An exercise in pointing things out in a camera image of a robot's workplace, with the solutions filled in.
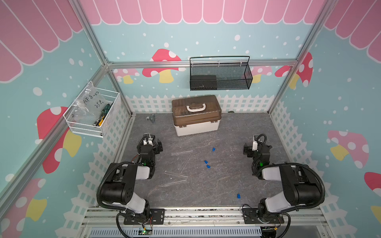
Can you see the small green circuit board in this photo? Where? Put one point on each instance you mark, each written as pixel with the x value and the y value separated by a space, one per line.
pixel 145 232

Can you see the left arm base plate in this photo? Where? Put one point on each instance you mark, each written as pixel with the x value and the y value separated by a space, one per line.
pixel 154 217

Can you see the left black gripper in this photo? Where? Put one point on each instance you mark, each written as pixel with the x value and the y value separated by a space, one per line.
pixel 156 147

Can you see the green yellow tool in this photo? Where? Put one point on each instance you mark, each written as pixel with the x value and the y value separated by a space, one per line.
pixel 103 115

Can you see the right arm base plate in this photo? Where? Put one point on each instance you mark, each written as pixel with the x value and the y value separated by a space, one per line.
pixel 252 216

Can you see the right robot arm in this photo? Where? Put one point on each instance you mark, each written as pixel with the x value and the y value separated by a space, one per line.
pixel 302 187

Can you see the black box in basket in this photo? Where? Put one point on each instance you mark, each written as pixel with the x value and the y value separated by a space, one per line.
pixel 203 82

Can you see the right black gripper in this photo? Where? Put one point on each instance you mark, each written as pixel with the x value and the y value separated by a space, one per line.
pixel 249 153

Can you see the clear plastic zip bag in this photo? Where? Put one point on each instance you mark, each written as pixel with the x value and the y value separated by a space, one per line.
pixel 88 104

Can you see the white wire wall basket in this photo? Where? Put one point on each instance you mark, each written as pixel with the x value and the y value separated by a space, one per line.
pixel 85 127

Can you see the clear test tube lowest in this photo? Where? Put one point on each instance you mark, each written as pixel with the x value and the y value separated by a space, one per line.
pixel 172 182

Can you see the brown lid storage box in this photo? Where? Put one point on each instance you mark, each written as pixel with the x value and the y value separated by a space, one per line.
pixel 196 115

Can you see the small grey metal clamp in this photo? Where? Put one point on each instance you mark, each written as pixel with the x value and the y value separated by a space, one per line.
pixel 151 118

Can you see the clear test tube diagonal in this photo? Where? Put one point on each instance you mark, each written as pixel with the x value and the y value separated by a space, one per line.
pixel 188 155

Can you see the clear test tube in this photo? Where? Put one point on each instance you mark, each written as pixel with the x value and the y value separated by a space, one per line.
pixel 175 174
pixel 181 153

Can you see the black mesh wall basket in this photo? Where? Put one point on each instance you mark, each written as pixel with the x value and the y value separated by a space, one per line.
pixel 232 72

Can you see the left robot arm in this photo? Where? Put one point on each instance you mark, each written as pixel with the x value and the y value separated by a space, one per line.
pixel 116 189

